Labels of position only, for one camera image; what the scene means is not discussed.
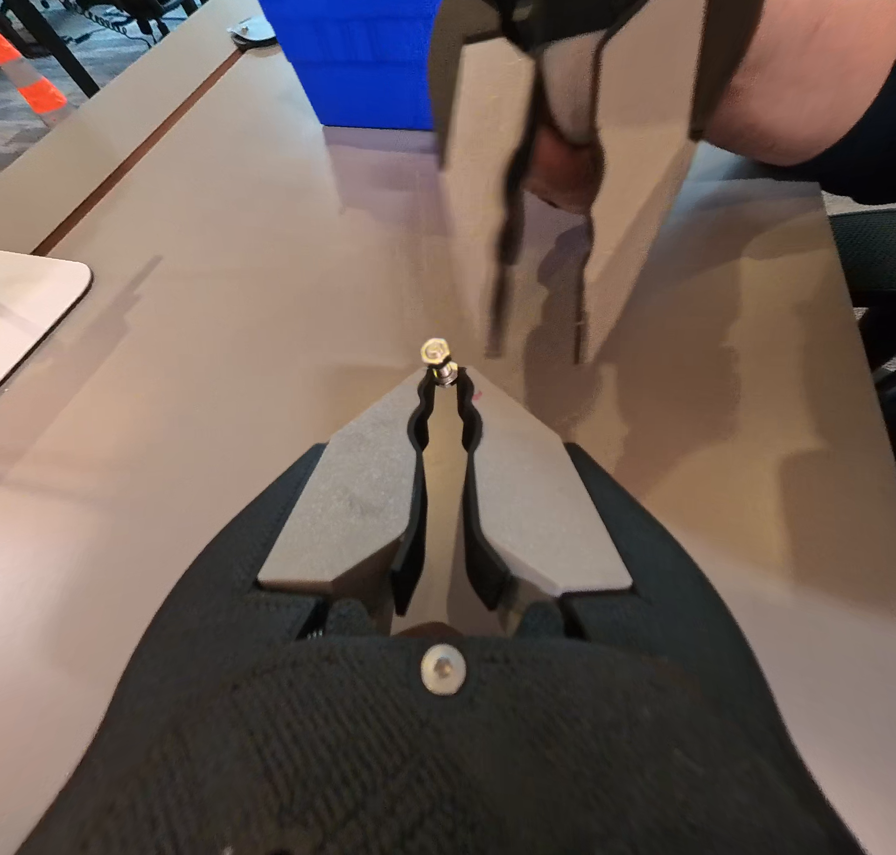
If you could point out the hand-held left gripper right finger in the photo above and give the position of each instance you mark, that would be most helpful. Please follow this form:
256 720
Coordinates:
546 512

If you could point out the person's right hand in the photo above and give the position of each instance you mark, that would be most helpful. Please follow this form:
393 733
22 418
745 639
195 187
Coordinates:
791 78

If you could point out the person's right forearm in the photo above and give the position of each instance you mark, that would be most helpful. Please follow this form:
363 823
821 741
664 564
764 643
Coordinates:
868 162

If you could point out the silver bolt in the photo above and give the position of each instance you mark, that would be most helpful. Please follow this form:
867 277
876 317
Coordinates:
434 350

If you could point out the orange traffic cone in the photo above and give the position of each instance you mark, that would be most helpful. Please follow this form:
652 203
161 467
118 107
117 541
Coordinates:
38 92

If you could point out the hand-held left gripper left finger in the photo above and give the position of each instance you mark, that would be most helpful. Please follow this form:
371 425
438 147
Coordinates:
336 512

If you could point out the blue plastic bin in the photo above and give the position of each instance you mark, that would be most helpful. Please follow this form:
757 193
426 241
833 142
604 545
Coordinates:
357 50

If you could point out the wooden desk with black legs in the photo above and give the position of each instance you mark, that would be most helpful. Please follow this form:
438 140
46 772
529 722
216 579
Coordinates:
52 43

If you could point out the white and wood document stand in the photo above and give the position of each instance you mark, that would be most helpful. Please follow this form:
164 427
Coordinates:
35 302

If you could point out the round metal table grommet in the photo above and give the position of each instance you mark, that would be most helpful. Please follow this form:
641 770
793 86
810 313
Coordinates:
252 35

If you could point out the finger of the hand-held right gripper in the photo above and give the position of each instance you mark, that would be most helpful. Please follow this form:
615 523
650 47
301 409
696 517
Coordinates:
483 120
651 99

